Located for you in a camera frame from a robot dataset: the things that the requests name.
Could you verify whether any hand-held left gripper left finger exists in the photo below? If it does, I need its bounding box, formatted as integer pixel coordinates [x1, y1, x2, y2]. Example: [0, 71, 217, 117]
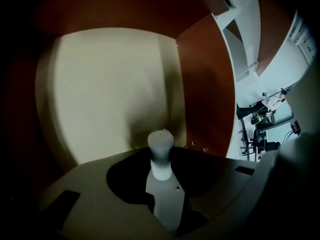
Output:
[37, 147, 168, 240]

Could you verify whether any black equipment frame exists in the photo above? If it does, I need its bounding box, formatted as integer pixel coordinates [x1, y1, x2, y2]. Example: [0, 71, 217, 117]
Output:
[236, 103, 282, 161]

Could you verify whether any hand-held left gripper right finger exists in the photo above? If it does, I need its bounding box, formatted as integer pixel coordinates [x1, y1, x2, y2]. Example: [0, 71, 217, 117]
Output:
[172, 146, 266, 240]

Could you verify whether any white drawer with brown inside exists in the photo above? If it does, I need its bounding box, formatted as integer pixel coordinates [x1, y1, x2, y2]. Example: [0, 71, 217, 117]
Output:
[4, 0, 238, 180]

